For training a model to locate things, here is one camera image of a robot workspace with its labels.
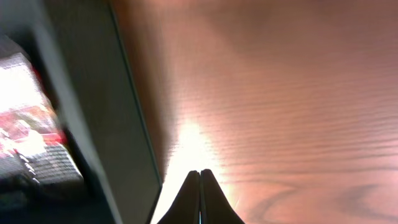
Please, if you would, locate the black cardboard box with lid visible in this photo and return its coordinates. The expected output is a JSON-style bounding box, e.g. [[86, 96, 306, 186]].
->
[[1, 1, 162, 223]]

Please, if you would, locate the black snack pouch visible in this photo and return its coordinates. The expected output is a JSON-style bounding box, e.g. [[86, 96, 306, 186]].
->
[[1, 53, 83, 184]]

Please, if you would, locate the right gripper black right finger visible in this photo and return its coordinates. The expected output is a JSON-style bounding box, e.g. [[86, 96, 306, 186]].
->
[[200, 169, 244, 224]]

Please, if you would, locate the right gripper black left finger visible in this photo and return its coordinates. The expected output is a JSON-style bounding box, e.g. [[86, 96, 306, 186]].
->
[[158, 170, 200, 224]]

